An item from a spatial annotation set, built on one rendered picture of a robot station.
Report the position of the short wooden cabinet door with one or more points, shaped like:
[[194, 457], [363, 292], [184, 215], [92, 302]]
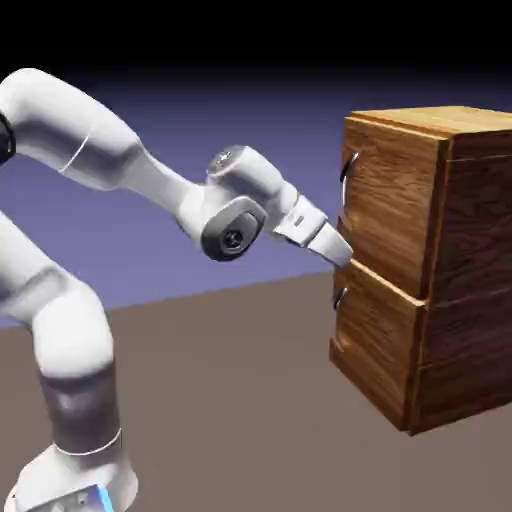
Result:
[[376, 344]]

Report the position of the tall wooden cabinet door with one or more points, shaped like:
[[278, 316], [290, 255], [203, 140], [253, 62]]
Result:
[[388, 208]]

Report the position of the wooden cabinet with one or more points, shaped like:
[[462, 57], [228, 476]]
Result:
[[472, 280]]

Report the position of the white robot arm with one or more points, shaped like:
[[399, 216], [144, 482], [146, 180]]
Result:
[[80, 136]]

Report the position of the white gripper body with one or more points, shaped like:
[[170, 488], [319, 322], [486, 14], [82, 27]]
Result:
[[331, 243]]

